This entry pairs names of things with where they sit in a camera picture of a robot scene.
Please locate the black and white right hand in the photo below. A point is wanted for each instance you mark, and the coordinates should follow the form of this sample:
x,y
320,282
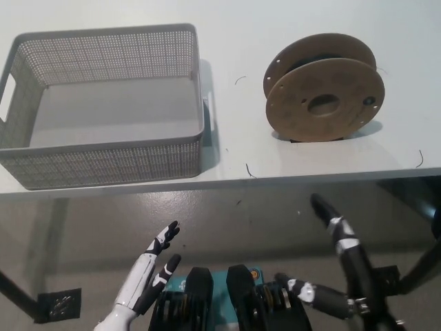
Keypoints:
x,y
358,272

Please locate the white and black left hand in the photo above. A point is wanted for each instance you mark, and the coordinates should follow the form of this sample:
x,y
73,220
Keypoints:
x,y
138,279

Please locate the brown cardboard filament spool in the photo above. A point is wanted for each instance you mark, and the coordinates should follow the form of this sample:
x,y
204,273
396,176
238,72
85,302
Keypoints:
x,y
293,113

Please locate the black floor tape patch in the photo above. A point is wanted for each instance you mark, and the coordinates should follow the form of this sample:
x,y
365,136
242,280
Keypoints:
x,y
389,279
58,305

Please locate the black ribbed left torso block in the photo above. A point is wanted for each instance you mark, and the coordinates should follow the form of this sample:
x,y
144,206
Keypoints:
x,y
200,286

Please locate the black ribbed torso block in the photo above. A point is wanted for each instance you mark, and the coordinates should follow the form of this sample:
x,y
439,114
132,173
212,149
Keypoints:
x,y
241,286
200,286

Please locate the black table leg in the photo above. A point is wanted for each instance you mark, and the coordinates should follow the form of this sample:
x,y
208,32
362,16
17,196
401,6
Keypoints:
x,y
423,265
17,291

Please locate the black ribbed right torso block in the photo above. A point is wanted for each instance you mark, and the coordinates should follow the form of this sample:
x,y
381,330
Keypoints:
x,y
241,286

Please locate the grey perforated plastic basket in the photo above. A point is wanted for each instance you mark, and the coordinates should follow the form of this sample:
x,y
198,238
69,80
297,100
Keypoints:
x,y
103,165

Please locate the black table frame bar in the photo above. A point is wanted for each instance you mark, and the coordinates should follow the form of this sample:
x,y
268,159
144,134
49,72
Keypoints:
x,y
406,198

